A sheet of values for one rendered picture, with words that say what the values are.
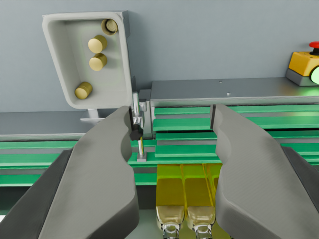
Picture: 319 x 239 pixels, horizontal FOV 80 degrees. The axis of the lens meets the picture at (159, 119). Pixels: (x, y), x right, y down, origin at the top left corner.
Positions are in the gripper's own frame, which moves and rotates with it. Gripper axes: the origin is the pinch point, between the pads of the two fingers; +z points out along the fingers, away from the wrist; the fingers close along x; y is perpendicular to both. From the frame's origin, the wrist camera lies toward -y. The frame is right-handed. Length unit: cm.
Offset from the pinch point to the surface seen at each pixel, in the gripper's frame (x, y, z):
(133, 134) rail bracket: -6.2, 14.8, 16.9
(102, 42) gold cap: -15.0, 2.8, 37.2
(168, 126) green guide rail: 0.1, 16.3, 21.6
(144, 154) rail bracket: -5.5, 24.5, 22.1
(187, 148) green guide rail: 4.4, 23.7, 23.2
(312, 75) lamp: 35, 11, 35
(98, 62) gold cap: -16.6, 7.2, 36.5
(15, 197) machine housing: -47, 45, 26
